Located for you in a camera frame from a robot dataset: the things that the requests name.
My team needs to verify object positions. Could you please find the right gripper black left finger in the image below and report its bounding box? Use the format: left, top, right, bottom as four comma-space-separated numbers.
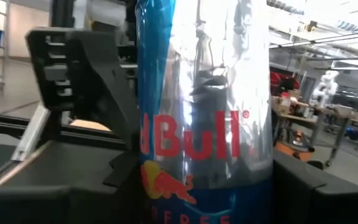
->
69, 150, 143, 224

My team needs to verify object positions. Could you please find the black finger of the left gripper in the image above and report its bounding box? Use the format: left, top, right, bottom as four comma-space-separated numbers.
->
25, 27, 141, 152

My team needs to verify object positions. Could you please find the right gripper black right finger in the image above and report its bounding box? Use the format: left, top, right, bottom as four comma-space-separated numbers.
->
272, 150, 326, 224

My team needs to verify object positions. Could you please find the blue silver Red Bull can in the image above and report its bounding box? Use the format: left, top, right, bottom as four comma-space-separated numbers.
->
134, 0, 275, 224

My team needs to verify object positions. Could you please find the orange shop vacuum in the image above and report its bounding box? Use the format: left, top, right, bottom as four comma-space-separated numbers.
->
274, 130, 316, 162

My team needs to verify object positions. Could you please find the wooden workbench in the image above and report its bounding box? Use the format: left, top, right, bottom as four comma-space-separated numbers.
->
272, 93, 358, 169

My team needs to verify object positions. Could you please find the red equipment case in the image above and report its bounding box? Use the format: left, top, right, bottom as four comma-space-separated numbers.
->
270, 70, 301, 98

